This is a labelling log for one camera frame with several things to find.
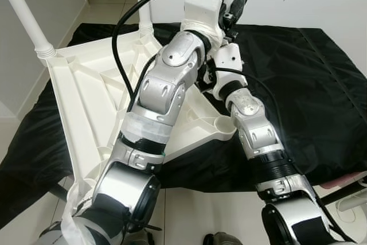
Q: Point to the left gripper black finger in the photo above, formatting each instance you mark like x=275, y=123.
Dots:
x=239, y=3

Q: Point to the white plastic children table top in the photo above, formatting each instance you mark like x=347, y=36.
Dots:
x=86, y=96

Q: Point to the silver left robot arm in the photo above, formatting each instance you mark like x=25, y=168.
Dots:
x=166, y=78

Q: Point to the black table cloth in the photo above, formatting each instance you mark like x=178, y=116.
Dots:
x=315, y=84

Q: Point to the grey right robot foot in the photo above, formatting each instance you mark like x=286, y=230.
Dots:
x=223, y=239

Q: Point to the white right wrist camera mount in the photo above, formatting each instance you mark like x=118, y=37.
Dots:
x=228, y=58

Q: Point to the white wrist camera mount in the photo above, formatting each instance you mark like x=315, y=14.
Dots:
x=228, y=58
x=203, y=4

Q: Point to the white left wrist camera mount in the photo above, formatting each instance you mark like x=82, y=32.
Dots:
x=203, y=4

